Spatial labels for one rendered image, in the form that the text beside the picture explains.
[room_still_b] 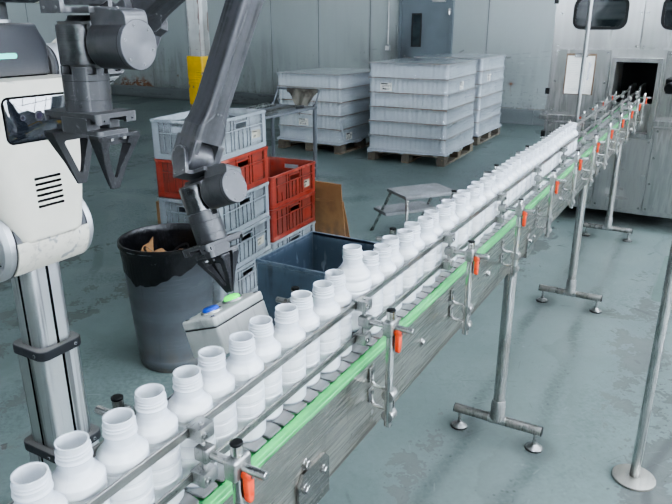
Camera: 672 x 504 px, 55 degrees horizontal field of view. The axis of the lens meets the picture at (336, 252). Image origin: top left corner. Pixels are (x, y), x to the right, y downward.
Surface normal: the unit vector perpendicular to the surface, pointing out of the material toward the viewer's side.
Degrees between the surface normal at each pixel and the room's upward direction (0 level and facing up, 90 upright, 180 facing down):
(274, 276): 90
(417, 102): 90
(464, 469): 0
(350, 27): 90
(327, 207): 101
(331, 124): 90
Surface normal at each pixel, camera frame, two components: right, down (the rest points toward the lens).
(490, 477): 0.00, -0.94
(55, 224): 0.87, 0.16
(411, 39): -0.50, 0.29
